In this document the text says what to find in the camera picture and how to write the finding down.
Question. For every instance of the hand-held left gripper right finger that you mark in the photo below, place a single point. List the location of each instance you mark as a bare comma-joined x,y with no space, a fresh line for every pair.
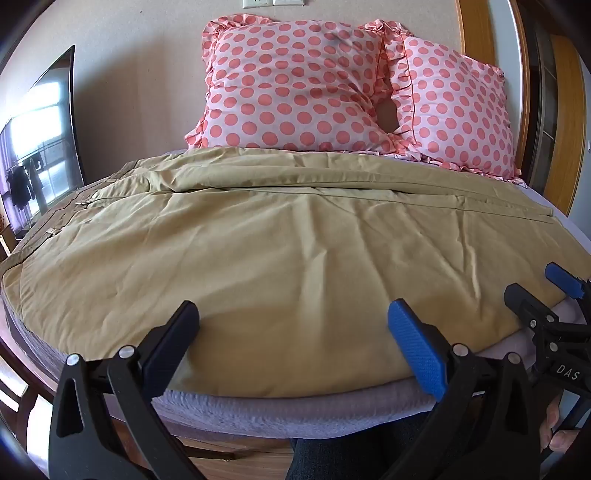
418,348

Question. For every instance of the wall-mounted television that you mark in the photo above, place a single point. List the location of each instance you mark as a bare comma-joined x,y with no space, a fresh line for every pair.
37,138

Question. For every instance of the wooden door frame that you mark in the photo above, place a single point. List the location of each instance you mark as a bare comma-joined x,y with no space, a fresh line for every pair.
565,115

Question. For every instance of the bed with purple sheet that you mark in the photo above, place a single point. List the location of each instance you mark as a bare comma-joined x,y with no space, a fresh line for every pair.
286,413

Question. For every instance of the white wall outlet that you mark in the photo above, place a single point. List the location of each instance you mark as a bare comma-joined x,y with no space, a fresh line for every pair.
256,3
288,2

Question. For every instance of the khaki pants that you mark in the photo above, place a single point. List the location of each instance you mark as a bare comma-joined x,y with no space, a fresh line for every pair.
258,272

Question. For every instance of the small pink polka dot pillow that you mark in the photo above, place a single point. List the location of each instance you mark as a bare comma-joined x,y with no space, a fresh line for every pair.
455,108

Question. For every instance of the person's right hand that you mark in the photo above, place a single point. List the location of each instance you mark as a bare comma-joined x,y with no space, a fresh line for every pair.
561,434

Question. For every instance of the large pink polka dot pillow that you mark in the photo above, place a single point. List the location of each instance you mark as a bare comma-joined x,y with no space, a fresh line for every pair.
291,78

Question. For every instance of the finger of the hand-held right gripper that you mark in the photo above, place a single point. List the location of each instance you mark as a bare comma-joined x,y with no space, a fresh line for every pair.
564,281
526,302

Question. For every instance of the person's legs in dark jeans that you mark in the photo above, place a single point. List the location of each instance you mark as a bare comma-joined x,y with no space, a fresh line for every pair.
341,454

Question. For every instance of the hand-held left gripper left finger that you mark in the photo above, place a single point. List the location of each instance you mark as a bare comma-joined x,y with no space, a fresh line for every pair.
171,336

